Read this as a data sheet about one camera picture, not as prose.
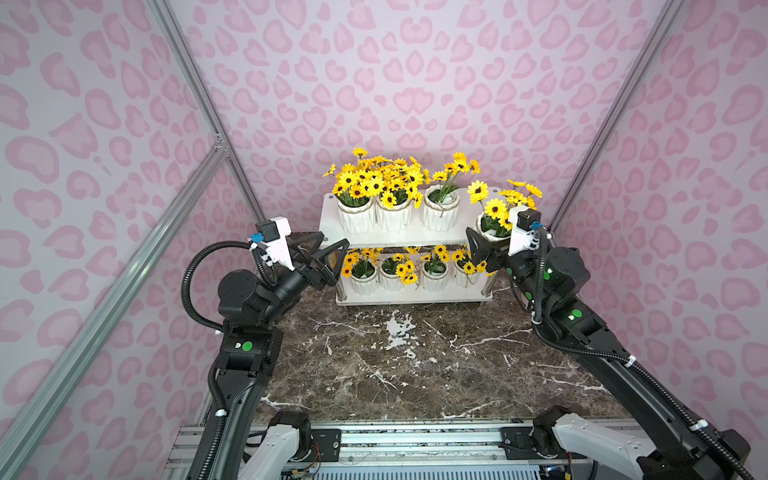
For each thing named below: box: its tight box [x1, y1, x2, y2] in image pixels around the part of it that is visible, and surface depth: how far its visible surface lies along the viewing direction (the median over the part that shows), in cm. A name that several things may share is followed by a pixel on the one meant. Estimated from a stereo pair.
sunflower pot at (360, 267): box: [342, 248, 384, 296], surface depth 92 cm
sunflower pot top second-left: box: [375, 157, 424, 232], surface depth 66 cm
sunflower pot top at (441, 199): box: [422, 152, 481, 233], surface depth 71 cm
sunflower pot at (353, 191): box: [322, 147, 377, 235], surface depth 69 cm
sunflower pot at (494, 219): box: [467, 179, 543, 239], surface depth 57 cm
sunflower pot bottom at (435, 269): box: [421, 244, 451, 293], surface depth 92 cm
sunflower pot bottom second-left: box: [379, 253, 418, 291], surface depth 90 cm
